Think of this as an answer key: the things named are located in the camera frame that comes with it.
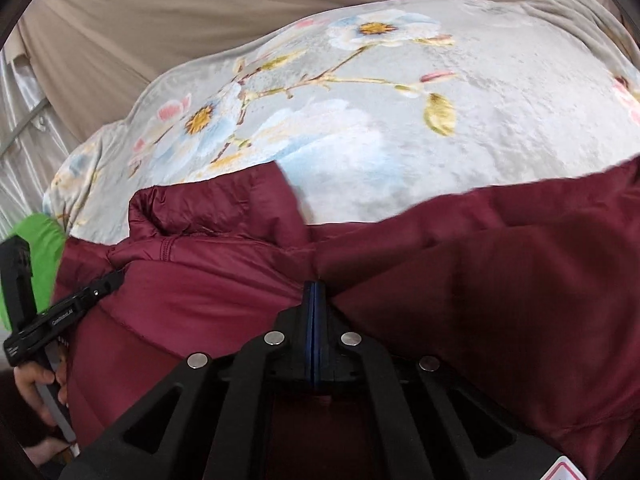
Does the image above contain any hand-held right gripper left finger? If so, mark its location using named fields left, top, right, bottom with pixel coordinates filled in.
left=60, top=282, right=315, bottom=480

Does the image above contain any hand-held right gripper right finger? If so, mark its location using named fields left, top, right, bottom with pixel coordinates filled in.
left=314, top=282, right=566, bottom=480

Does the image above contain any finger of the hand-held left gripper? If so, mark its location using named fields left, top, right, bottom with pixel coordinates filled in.
left=75, top=267, right=126, bottom=311
left=0, top=236, right=34, bottom=335

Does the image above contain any maroon puffer jacket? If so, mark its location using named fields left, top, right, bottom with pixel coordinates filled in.
left=52, top=157, right=640, bottom=480

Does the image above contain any person's left hand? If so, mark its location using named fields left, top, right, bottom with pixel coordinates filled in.
left=14, top=357, right=69, bottom=427

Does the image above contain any green cloth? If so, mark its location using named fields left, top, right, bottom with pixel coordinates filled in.
left=0, top=212, right=68, bottom=331

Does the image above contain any silver curtain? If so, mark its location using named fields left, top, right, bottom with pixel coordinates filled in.
left=0, top=30, right=81, bottom=241

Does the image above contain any floral fleece blanket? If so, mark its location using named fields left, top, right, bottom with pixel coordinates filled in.
left=42, top=0, right=640, bottom=241

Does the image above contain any beige cloth backdrop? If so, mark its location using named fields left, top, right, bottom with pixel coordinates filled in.
left=17, top=0, right=601, bottom=146

